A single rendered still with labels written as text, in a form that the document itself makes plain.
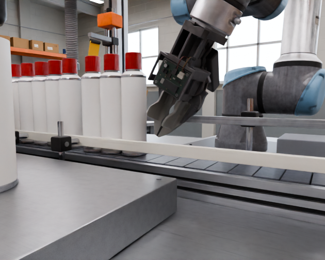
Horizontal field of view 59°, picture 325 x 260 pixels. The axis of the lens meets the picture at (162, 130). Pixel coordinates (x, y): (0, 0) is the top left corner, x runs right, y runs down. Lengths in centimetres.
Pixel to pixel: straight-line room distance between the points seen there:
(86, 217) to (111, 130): 32
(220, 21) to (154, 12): 737
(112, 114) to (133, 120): 5
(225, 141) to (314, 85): 26
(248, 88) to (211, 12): 37
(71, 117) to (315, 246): 52
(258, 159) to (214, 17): 22
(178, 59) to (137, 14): 774
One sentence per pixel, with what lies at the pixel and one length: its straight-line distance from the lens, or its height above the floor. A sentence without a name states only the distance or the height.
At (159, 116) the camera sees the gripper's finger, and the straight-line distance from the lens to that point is 54.
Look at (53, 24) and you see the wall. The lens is 972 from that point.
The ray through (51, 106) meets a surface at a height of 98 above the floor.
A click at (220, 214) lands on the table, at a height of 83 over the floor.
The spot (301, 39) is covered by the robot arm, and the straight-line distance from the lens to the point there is 80.
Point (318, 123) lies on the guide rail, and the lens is 50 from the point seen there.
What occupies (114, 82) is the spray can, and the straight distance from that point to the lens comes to 59.
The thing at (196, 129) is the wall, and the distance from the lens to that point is 680.
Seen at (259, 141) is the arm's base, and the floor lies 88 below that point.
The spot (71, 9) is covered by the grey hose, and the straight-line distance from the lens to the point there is 86.
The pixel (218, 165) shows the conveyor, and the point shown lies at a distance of 50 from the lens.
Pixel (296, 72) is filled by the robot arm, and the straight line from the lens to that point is 77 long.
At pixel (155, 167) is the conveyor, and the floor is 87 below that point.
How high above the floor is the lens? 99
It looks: 6 degrees down
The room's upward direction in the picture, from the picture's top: straight up
